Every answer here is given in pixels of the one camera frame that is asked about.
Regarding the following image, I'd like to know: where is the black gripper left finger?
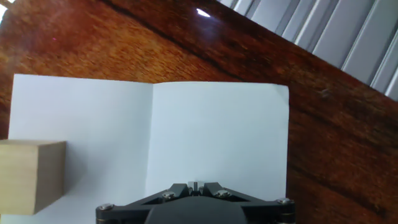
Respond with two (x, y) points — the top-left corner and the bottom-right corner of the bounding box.
(95, 181), (197, 224)

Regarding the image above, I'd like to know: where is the glossy red-brown wooden board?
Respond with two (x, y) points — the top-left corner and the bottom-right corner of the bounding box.
(0, 0), (398, 224)

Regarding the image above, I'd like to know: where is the small light wooden block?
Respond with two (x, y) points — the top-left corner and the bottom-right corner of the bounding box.
(0, 139), (67, 216)

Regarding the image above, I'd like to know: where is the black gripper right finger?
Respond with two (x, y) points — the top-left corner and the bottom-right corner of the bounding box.
(196, 182), (296, 224)

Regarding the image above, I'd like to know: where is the white paper sheet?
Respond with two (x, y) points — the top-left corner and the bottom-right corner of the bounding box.
(0, 73), (290, 224)

